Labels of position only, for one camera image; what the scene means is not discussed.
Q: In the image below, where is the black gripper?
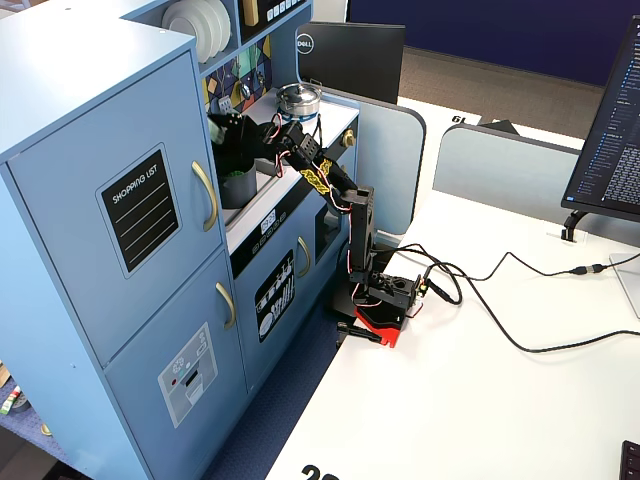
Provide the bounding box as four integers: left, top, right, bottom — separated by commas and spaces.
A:
207, 112, 289, 175

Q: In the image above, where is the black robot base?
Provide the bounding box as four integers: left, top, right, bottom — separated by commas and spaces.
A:
349, 268, 419, 326

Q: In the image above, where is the gray round recipient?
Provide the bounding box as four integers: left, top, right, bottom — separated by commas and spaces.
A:
215, 158, 259, 210

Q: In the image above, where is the gray toy spatula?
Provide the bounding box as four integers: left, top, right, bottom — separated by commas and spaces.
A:
218, 74, 234, 115

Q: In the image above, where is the stainless steel toy pot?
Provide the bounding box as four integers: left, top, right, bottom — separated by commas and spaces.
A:
276, 92, 322, 122

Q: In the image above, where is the stainless steel pot lid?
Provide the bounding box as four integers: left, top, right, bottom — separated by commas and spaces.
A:
276, 82, 322, 104

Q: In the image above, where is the white toy plate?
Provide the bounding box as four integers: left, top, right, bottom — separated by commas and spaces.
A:
212, 0, 233, 51
197, 0, 227, 56
161, 2, 219, 65

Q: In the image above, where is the shopping list chalkboard decal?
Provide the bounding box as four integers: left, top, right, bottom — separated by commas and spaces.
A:
95, 143, 181, 279

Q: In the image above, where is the black Dell monitor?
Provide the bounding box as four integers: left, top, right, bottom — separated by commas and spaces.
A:
295, 20, 406, 105

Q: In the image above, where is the pale blue desk divider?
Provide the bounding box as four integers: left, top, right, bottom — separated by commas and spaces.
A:
319, 84, 427, 236
432, 123, 584, 221

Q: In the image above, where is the light blue toy kitchen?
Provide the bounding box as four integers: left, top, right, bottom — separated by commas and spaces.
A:
0, 0, 361, 480

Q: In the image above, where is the dishwasher picture decal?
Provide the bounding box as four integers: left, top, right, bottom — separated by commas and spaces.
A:
253, 248, 296, 344

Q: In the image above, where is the black table clamp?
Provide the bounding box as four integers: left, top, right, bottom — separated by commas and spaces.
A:
337, 322, 384, 346

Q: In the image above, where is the ice dispenser decal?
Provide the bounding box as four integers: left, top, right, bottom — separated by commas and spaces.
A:
157, 322, 220, 429

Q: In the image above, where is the dark blue office partition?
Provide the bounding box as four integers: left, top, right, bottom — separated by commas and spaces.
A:
348, 0, 640, 89

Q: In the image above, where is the green white tube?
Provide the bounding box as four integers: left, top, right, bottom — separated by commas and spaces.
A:
0, 384, 22, 416

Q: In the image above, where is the monitor showing code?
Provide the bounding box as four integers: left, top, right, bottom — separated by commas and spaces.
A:
560, 14, 640, 224

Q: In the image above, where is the silver stand base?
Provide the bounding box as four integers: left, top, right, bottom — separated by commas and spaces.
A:
608, 252, 640, 319

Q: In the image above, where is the black keyboard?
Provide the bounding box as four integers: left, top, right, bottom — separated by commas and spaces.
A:
621, 439, 640, 480

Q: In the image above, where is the red white servo wire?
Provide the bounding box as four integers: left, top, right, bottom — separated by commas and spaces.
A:
346, 247, 374, 307
322, 187, 354, 214
272, 113, 289, 179

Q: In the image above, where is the gold fridge door handle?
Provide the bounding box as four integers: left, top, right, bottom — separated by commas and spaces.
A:
215, 282, 237, 331
192, 159, 220, 234

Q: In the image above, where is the gold oven door handle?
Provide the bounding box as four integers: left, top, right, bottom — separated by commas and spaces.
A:
297, 235, 312, 279

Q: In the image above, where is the red base mount plate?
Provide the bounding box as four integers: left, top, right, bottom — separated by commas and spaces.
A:
353, 304, 405, 350

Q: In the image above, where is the black power cable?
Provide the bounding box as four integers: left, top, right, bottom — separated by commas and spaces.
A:
424, 257, 640, 355

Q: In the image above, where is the black usb cable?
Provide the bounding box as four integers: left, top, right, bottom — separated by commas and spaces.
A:
392, 243, 640, 282

